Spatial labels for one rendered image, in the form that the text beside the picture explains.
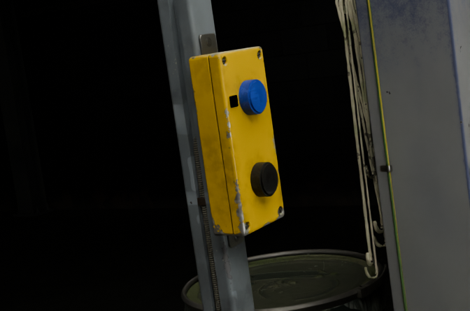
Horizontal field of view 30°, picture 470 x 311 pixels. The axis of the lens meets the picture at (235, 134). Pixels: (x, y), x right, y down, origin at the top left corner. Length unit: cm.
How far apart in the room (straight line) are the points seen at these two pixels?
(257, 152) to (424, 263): 56
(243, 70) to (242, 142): 10
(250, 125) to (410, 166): 50
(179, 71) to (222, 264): 29
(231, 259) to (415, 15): 60
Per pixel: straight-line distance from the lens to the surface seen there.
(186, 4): 126
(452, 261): 170
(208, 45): 128
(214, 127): 122
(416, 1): 164
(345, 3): 175
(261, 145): 128
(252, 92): 123
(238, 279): 133
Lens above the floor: 157
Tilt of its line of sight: 6 degrees down
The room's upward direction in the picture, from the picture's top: 8 degrees counter-clockwise
